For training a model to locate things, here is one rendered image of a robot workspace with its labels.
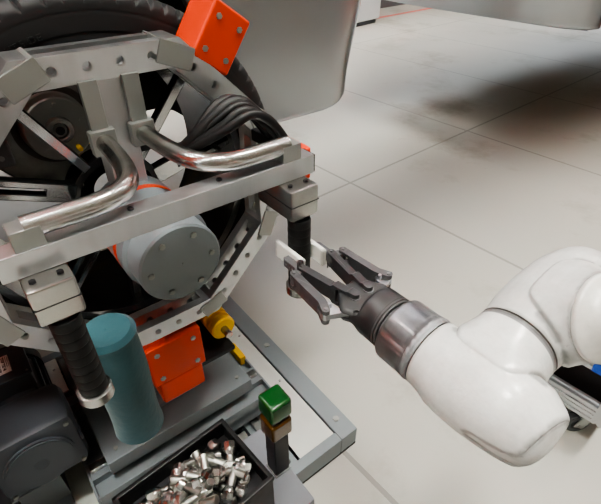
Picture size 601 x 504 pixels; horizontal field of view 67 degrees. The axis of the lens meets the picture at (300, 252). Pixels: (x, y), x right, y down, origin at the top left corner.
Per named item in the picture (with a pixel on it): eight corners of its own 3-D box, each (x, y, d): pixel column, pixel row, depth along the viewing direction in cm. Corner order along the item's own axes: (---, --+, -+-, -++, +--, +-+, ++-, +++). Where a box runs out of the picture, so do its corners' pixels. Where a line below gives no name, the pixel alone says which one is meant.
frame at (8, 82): (264, 267, 109) (249, 16, 77) (280, 281, 105) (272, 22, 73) (16, 382, 83) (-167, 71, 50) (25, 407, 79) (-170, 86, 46)
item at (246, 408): (214, 336, 158) (211, 315, 152) (274, 407, 135) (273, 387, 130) (64, 414, 134) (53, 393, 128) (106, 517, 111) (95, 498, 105)
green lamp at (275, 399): (278, 396, 75) (277, 381, 73) (292, 413, 73) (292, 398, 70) (258, 409, 73) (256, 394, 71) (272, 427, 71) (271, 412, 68)
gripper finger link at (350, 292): (360, 312, 64) (354, 317, 63) (300, 278, 70) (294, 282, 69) (362, 291, 62) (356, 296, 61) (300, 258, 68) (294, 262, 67)
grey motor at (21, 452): (64, 384, 142) (24, 301, 121) (112, 492, 116) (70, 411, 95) (0, 415, 133) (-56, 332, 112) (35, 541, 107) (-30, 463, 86)
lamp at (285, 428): (279, 414, 78) (278, 400, 76) (293, 431, 76) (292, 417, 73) (259, 427, 76) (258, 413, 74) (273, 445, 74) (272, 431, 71)
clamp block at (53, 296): (65, 270, 58) (52, 235, 54) (88, 310, 52) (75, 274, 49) (22, 286, 55) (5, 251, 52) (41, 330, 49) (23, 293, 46)
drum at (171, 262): (172, 225, 88) (158, 157, 79) (229, 282, 74) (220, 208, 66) (98, 252, 81) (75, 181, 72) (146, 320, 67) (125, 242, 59)
